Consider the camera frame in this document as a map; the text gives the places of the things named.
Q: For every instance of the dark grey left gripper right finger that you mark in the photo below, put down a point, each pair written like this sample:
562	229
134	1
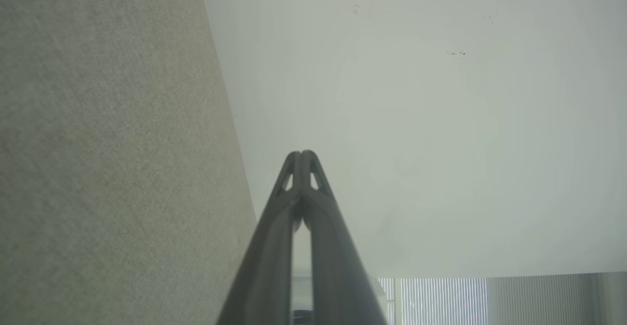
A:
338	276

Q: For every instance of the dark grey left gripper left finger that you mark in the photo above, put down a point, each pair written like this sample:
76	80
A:
267	266

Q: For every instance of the white vertical window blinds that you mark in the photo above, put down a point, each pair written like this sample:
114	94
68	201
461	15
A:
443	300

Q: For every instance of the grey fabric sofa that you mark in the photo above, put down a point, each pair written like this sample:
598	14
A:
98	158

